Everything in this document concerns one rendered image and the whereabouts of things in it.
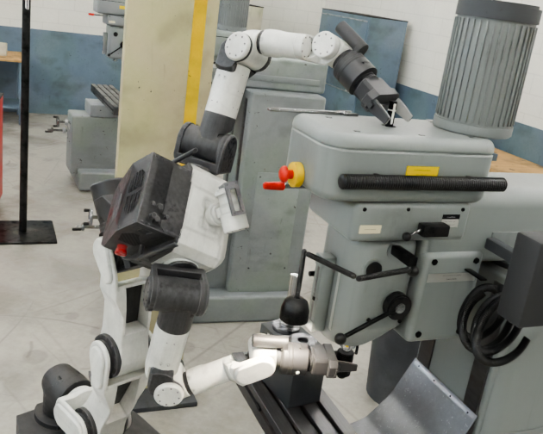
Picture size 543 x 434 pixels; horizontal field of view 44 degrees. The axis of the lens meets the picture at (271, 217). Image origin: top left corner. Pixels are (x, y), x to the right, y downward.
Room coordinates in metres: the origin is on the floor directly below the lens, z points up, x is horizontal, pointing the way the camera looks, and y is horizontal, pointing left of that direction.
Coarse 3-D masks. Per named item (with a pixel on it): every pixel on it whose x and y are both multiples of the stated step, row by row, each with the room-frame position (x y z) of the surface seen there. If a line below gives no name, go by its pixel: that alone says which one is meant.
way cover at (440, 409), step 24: (408, 384) 1.90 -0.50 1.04; (432, 384) 1.84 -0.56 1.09; (384, 408) 1.88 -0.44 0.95; (408, 408) 1.84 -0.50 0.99; (432, 408) 1.78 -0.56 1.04; (456, 408) 1.72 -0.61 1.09; (360, 432) 1.82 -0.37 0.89; (384, 432) 1.81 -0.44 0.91; (408, 432) 1.77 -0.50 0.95; (432, 432) 1.72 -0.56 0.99; (456, 432) 1.67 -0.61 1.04
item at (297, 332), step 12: (264, 324) 1.98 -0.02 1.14; (276, 324) 1.97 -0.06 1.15; (288, 336) 1.92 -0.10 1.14; (300, 336) 1.91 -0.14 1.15; (312, 336) 1.92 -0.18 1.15; (276, 372) 1.88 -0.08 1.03; (276, 384) 1.87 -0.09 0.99; (288, 384) 1.82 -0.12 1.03; (300, 384) 1.82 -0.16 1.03; (312, 384) 1.85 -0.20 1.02; (288, 396) 1.81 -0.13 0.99; (300, 396) 1.83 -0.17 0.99; (312, 396) 1.85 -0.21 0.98
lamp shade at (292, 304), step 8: (288, 296) 1.54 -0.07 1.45; (288, 304) 1.50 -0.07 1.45; (296, 304) 1.50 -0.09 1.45; (304, 304) 1.51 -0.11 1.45; (280, 312) 1.52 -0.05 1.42; (288, 312) 1.50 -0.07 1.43; (296, 312) 1.49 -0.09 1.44; (304, 312) 1.50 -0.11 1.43; (288, 320) 1.49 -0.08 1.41; (296, 320) 1.49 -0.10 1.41; (304, 320) 1.50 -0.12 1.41
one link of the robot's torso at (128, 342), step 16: (96, 240) 1.88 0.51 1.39; (96, 256) 1.88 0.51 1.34; (112, 256) 1.84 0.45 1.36; (112, 272) 1.83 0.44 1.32; (144, 272) 1.96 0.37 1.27; (112, 288) 1.82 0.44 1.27; (128, 288) 1.89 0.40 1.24; (112, 304) 1.85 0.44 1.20; (128, 304) 1.90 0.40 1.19; (112, 320) 1.86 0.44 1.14; (128, 320) 1.91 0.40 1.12; (144, 320) 1.91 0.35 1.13; (112, 336) 1.86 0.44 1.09; (128, 336) 1.84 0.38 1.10; (144, 336) 1.89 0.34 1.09; (112, 352) 1.83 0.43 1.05; (128, 352) 1.84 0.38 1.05; (144, 352) 1.88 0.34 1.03; (112, 368) 1.82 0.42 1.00; (128, 368) 1.84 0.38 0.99
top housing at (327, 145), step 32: (320, 128) 1.52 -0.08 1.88; (352, 128) 1.54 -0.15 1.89; (384, 128) 1.60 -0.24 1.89; (416, 128) 1.67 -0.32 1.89; (288, 160) 1.63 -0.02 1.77; (320, 160) 1.49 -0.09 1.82; (352, 160) 1.47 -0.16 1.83; (384, 160) 1.50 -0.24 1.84; (416, 160) 1.54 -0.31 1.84; (448, 160) 1.58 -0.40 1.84; (480, 160) 1.61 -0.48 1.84; (320, 192) 1.48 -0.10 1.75; (352, 192) 1.48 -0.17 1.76; (384, 192) 1.51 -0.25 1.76; (416, 192) 1.55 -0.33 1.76; (448, 192) 1.58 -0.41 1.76; (480, 192) 1.63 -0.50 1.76
